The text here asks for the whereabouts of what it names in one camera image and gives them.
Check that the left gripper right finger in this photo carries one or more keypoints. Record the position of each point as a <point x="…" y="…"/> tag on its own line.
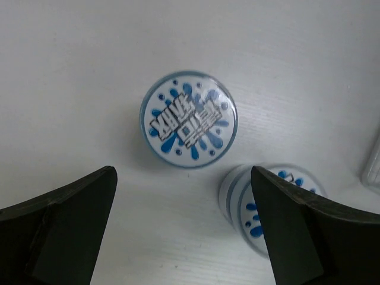
<point x="314" y="240"/>

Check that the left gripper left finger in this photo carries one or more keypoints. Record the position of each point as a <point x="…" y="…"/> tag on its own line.
<point x="55" y="238"/>

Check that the blue jar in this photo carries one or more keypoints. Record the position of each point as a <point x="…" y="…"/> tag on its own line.
<point x="237" y="204"/>
<point x="189" y="119"/>

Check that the white wire desk organizer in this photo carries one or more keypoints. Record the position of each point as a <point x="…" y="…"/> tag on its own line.
<point x="370" y="174"/>

